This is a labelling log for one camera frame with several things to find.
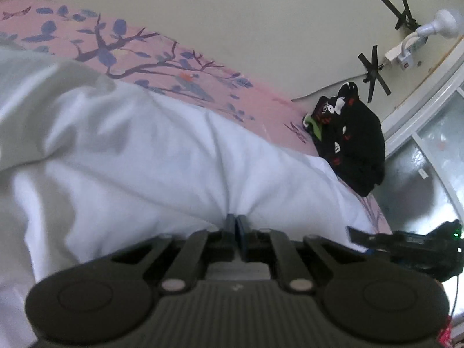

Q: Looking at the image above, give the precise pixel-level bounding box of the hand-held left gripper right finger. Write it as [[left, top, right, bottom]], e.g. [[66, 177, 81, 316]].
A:
[[237, 215, 364, 295]]

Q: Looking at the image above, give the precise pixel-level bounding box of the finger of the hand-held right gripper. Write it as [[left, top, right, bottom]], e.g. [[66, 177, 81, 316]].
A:
[[347, 226, 382, 248]]

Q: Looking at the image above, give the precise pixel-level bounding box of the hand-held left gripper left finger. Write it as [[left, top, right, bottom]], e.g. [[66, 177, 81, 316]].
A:
[[108, 214, 237, 295]]

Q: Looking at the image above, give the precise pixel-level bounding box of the white printed t-shirt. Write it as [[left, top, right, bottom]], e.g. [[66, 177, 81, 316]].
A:
[[0, 45, 379, 348]]

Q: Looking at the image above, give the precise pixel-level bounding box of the black printed clothes pile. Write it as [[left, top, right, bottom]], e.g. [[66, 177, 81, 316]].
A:
[[313, 83, 386, 197]]

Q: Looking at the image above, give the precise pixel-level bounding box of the green cloth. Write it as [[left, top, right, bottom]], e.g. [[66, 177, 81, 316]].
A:
[[303, 113, 324, 141]]

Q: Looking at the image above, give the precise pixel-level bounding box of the black tape cross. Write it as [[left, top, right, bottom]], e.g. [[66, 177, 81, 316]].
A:
[[376, 0, 409, 32], [357, 45, 380, 82], [367, 70, 392, 103]]

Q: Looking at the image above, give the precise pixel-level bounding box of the pink tree-print bed sheet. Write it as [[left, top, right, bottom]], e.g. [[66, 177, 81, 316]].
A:
[[0, 0, 394, 236]]

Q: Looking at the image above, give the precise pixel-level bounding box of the white bulb lamp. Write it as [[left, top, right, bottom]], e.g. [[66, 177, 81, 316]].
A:
[[402, 9, 458, 49]]

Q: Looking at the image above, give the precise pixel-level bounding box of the white window frame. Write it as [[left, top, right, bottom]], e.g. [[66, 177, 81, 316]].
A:
[[380, 36, 464, 225]]

